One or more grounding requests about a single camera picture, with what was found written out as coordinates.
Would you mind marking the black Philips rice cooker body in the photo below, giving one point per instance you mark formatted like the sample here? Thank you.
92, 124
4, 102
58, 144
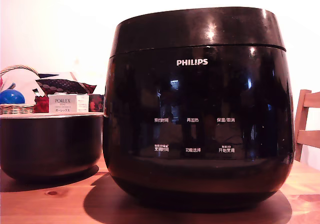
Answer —
200, 134

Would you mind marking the dark dotted patterned cloth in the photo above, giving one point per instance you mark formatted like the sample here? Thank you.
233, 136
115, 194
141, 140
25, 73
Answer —
67, 85

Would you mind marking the white Porlex box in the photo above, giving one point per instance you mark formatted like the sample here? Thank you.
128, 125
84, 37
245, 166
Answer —
65, 103

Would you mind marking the black inner cooking pot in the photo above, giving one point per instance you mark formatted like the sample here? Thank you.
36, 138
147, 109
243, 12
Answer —
50, 144

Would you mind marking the white printed cloth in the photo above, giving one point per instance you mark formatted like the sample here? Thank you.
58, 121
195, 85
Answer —
25, 82

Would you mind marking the woven wicker basket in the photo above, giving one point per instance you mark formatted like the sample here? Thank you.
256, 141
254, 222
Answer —
15, 109

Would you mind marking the wooden chair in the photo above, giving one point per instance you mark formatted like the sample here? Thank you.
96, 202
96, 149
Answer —
303, 134

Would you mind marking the blue ball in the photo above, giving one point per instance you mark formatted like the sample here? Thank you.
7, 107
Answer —
11, 97

